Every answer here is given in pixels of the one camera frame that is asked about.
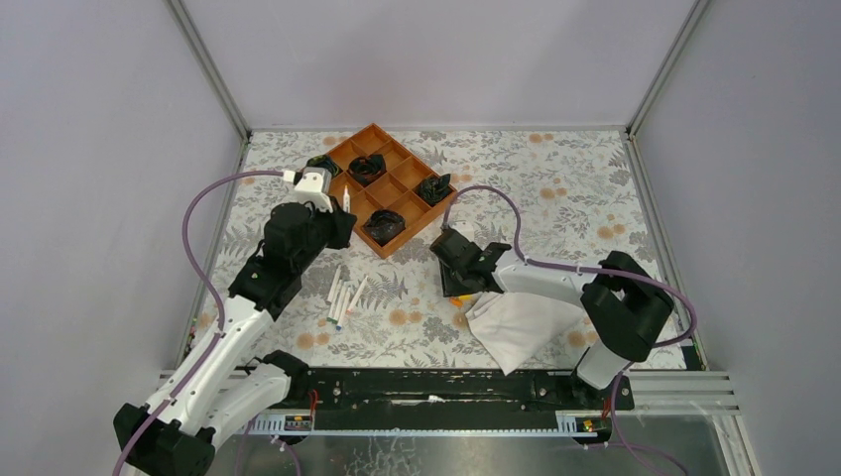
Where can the orange wooden compartment tray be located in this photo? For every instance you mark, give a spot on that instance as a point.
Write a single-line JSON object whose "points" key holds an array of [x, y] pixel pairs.
{"points": [[394, 190]]}

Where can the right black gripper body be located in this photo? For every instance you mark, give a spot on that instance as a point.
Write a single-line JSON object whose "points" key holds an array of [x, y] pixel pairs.
{"points": [[456, 259]]}

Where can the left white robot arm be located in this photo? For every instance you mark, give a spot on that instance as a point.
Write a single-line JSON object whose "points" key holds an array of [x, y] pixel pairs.
{"points": [[179, 428]]}

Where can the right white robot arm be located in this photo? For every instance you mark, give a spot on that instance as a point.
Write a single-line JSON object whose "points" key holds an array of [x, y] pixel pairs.
{"points": [[625, 306]]}

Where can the dark green rolled tie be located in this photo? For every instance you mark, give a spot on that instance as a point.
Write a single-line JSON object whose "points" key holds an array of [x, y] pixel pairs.
{"points": [[434, 189]]}

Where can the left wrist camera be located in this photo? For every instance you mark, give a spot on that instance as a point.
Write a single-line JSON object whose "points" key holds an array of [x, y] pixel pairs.
{"points": [[311, 185]]}

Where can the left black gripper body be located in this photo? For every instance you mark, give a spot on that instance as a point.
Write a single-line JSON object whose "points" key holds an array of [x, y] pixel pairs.
{"points": [[338, 225]]}

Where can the white marker blue end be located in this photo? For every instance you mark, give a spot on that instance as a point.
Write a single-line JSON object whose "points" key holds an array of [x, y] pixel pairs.
{"points": [[342, 307]]}

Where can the dark blue rolled tie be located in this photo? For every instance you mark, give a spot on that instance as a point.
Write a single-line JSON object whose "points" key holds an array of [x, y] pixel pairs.
{"points": [[384, 225]]}

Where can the white marker green end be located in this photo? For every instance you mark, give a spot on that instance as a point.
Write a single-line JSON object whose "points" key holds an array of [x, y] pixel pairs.
{"points": [[336, 303]]}

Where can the white folded cloth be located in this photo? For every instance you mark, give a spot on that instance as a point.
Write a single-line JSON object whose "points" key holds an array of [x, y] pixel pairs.
{"points": [[514, 327]]}

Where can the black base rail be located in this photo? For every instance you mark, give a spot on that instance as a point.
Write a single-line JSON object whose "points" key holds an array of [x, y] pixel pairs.
{"points": [[450, 400]]}

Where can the green patterned rolled tie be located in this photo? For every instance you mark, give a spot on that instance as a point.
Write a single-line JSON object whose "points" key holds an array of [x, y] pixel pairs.
{"points": [[325, 162]]}

